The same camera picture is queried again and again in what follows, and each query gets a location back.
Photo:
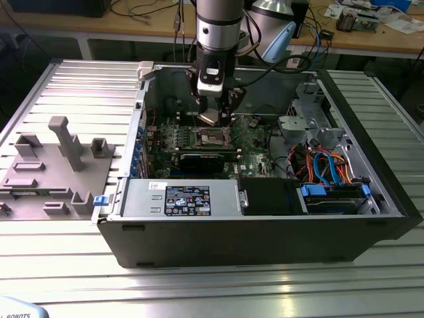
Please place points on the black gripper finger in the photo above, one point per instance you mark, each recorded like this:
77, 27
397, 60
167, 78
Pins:
233, 99
192, 83

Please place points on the silver green CPU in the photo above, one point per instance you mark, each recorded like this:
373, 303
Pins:
209, 116

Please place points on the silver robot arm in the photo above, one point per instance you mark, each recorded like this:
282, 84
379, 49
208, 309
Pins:
218, 33

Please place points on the CPU socket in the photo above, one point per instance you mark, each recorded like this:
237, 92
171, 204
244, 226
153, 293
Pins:
208, 137

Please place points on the copper CPU cooler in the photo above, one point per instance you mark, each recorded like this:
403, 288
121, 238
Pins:
346, 21

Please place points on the pale grey case latch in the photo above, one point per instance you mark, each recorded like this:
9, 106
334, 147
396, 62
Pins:
145, 69

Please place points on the green motherboard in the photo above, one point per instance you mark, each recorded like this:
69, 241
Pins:
255, 149

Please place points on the silver metal drive cage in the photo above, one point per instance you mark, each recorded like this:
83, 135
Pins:
295, 124

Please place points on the black graphics card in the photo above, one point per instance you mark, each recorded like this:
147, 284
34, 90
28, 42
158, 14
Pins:
202, 162

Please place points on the blue card retention clip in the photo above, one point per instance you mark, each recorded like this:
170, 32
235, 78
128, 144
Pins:
138, 144
141, 131
135, 162
134, 172

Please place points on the wooden desk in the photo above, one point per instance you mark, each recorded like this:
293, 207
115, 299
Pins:
99, 24

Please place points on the silver power supply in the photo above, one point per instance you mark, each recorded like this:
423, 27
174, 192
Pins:
139, 198

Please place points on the black grey PC case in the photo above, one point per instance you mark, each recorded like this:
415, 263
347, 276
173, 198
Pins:
232, 242

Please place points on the hard disk in blue carrier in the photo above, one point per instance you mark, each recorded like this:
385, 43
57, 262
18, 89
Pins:
331, 203

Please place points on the blue case latch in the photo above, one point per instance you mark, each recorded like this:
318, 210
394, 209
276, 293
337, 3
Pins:
100, 200

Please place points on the grey metal device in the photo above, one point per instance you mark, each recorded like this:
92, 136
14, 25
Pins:
367, 21

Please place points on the black monitor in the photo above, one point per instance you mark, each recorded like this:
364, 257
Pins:
56, 7

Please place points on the grey parts rack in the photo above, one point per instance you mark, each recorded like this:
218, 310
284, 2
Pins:
49, 172

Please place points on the blue box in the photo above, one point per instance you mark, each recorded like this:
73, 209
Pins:
391, 2

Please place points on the white papers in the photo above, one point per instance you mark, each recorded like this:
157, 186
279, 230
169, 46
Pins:
402, 26

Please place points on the pale blue teach pendant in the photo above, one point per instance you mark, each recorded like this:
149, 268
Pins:
20, 308

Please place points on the white black camera box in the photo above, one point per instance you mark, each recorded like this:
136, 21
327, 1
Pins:
212, 89

